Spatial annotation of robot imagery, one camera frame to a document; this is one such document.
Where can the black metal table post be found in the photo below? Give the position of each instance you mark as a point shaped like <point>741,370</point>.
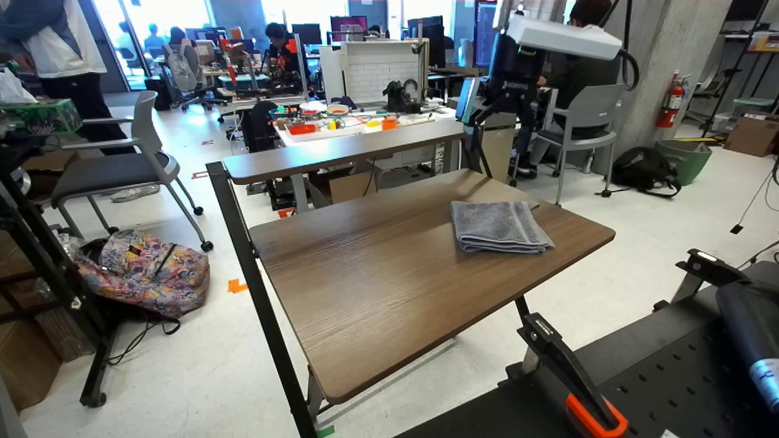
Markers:
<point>257,293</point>

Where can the green bin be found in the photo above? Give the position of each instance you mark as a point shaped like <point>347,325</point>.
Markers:
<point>689,161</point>

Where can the long brown wooden table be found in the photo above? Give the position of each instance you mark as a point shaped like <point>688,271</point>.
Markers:
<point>341,147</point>

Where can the small black clamp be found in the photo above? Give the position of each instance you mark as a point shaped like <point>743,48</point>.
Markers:
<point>706,271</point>

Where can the black metal stand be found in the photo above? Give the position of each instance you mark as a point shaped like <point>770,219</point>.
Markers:
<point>50,268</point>

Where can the grey chair with wheels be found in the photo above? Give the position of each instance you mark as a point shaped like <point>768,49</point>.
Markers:
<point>122,166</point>

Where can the colourful floral backpack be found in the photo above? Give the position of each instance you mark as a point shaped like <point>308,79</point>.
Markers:
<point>147,271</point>

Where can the stacked cardboard boxes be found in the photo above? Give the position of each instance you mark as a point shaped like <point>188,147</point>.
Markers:
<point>25,349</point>

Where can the grey towel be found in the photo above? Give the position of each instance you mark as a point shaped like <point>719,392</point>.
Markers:
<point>499,228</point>

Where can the white board panel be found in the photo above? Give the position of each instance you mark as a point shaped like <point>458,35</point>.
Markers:
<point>380,69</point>

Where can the red fire extinguisher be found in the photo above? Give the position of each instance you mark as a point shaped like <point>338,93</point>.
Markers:
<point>671,101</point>

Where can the orange tape piece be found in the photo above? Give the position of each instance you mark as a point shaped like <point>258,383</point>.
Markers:
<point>238,286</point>

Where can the black headphones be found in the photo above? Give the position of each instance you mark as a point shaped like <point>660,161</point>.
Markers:
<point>403,96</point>

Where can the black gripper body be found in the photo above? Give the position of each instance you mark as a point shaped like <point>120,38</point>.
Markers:
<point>515,65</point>

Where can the seated person in black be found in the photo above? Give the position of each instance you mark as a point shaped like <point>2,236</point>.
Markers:
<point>284,57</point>

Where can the black perforated base board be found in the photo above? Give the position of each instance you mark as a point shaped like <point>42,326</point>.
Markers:
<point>672,374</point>

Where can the white table with parts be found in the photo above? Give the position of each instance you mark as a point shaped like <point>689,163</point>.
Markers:
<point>356,123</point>

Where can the seated person in grey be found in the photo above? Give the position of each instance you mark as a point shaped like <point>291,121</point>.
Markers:
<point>183,61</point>

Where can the person in white shirt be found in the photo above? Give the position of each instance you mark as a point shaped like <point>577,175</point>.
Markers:
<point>52,40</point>

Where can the black bag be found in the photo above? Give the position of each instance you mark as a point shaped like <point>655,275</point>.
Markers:
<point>647,169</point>

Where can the black cylindrical tool blue label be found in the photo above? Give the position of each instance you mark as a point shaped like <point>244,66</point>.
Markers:
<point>756,332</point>

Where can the brown cardboard box under table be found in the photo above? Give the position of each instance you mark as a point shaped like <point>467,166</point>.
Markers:
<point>352,186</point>

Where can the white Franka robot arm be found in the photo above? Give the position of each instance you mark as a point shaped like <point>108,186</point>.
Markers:
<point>564,38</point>

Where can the grey plastic chair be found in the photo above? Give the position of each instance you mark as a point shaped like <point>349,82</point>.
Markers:
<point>586,123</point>

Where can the green box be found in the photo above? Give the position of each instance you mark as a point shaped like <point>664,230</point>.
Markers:
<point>39,112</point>

